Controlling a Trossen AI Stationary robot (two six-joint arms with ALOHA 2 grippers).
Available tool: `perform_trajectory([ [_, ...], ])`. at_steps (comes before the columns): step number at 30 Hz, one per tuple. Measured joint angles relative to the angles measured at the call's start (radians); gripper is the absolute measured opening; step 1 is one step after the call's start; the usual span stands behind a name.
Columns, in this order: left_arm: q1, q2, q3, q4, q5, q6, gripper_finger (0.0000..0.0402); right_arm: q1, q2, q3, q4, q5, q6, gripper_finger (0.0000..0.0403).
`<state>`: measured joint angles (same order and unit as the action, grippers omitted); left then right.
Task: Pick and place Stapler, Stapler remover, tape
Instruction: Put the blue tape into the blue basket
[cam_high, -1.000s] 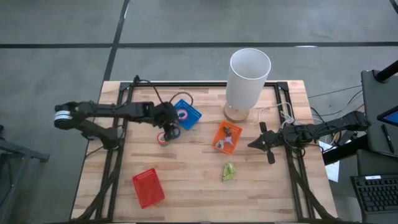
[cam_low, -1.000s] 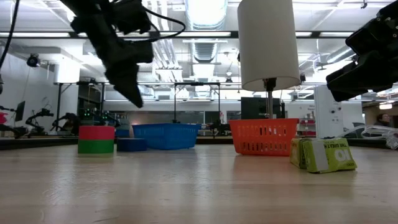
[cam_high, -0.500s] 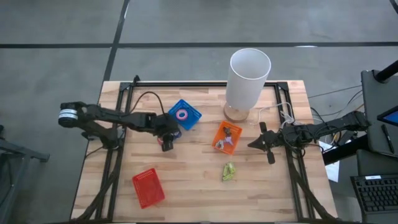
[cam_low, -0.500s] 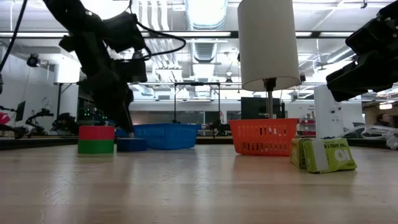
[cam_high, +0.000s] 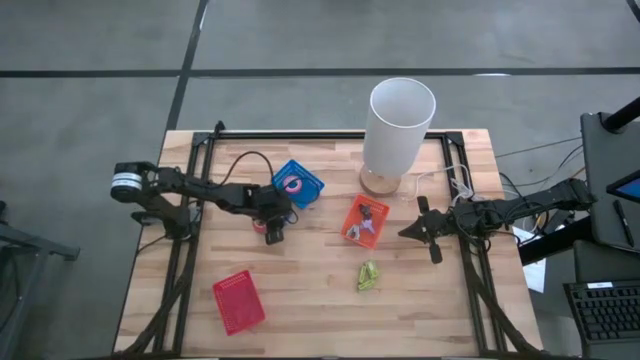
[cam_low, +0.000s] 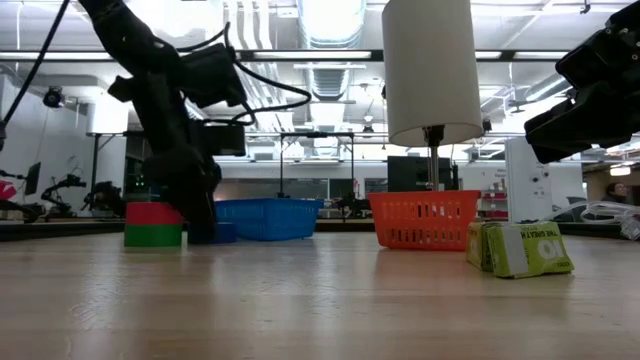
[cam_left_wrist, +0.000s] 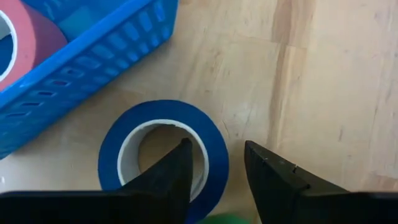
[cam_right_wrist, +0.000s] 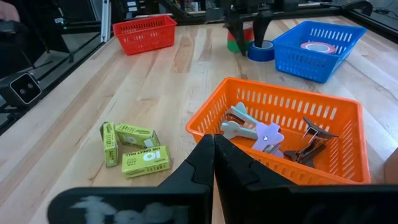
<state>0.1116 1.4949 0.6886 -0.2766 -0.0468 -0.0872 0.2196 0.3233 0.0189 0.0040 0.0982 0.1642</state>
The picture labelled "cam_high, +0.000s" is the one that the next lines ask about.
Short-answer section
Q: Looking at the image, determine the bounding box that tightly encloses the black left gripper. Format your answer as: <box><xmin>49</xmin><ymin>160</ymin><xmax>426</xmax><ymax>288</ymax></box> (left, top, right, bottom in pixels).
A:
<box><xmin>247</xmin><ymin>183</ymin><xmax>301</xmax><ymax>247</ymax></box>

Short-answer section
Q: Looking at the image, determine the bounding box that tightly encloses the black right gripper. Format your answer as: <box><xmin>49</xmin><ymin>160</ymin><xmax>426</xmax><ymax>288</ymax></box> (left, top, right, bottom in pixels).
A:
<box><xmin>398</xmin><ymin>195</ymin><xmax>454</xmax><ymax>266</ymax></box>

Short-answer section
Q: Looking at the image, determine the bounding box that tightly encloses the pink tape roll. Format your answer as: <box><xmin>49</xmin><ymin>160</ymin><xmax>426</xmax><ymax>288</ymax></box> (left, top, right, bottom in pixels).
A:
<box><xmin>282</xmin><ymin>174</ymin><xmax>304</xmax><ymax>196</ymax></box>

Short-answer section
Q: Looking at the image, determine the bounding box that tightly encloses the blue plastic basket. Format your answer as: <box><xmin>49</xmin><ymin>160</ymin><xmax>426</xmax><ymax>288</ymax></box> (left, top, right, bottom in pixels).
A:
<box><xmin>271</xmin><ymin>158</ymin><xmax>326</xmax><ymax>210</ymax></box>

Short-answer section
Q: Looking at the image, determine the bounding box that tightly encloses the orange plastic basket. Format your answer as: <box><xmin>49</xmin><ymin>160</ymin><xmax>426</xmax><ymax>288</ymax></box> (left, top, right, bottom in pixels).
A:
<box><xmin>340</xmin><ymin>193</ymin><xmax>391</xmax><ymax>250</ymax></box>

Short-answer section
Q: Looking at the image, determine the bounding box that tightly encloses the red plastic basket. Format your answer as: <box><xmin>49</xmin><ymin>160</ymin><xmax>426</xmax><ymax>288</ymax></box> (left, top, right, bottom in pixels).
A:
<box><xmin>212</xmin><ymin>269</ymin><xmax>267</xmax><ymax>337</ymax></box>

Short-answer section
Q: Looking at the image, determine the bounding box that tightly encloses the white table lamp wooden base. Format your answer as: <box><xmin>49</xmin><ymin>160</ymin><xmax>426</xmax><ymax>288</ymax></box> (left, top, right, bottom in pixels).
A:
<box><xmin>358</xmin><ymin>76</ymin><xmax>438</xmax><ymax>198</ymax></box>

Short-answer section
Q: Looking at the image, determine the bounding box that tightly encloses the white paper sheet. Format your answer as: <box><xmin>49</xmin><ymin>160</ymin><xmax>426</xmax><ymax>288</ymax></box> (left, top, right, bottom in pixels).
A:
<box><xmin>509</xmin><ymin>224</ymin><xmax>549</xmax><ymax>295</ymax></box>

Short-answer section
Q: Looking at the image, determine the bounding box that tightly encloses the black desk beam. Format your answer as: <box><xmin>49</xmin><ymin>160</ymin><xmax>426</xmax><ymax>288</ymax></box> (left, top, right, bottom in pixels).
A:
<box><xmin>517</xmin><ymin>214</ymin><xmax>596</xmax><ymax>267</ymax></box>

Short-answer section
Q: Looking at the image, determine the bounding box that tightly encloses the grey side table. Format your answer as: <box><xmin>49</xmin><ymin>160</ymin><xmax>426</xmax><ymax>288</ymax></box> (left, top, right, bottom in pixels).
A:
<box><xmin>579</xmin><ymin>110</ymin><xmax>640</xmax><ymax>255</ymax></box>

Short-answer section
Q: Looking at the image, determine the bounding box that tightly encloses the black keyboard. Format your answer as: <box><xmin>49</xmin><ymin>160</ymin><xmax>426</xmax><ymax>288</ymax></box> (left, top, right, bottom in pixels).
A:
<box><xmin>563</xmin><ymin>279</ymin><xmax>640</xmax><ymax>346</ymax></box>

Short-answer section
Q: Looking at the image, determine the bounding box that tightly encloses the black pen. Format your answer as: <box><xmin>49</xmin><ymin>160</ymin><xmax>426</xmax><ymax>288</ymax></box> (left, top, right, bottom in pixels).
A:
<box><xmin>612</xmin><ymin>198</ymin><xmax>636</xmax><ymax>249</ymax></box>

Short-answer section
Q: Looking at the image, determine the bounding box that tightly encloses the tablet with blue screen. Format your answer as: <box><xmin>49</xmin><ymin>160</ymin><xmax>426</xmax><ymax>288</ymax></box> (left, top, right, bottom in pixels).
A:
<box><xmin>605</xmin><ymin>168</ymin><xmax>640</xmax><ymax>205</ymax></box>

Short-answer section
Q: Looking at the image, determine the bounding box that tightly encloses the black pole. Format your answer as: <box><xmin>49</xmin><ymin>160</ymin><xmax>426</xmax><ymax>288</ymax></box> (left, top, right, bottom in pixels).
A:
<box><xmin>599</xmin><ymin>94</ymin><xmax>640</xmax><ymax>134</ymax></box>

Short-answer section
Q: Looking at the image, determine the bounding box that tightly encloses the grey metal stand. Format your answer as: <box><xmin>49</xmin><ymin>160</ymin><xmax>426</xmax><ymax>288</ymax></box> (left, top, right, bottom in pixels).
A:
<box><xmin>0</xmin><ymin>199</ymin><xmax>81</xmax><ymax>360</ymax></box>

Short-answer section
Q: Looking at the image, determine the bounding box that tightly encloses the white lamp cable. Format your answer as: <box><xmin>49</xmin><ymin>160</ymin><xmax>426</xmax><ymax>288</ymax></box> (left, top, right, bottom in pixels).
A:
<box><xmin>399</xmin><ymin>163</ymin><xmax>475</xmax><ymax>204</ymax></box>

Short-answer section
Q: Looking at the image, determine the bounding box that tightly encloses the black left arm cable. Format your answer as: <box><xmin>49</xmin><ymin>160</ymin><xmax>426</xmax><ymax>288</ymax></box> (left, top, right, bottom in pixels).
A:
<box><xmin>219</xmin><ymin>150</ymin><xmax>277</xmax><ymax>189</ymax></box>

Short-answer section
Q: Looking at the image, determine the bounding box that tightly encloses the black table frame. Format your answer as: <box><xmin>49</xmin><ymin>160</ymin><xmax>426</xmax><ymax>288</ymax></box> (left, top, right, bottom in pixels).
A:
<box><xmin>114</xmin><ymin>120</ymin><xmax>546</xmax><ymax>359</ymax></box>

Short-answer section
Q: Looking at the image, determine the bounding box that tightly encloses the grey floor cable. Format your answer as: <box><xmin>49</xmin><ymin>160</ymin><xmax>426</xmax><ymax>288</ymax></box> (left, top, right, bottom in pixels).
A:
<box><xmin>494</xmin><ymin>136</ymin><xmax>584</xmax><ymax>159</ymax></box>

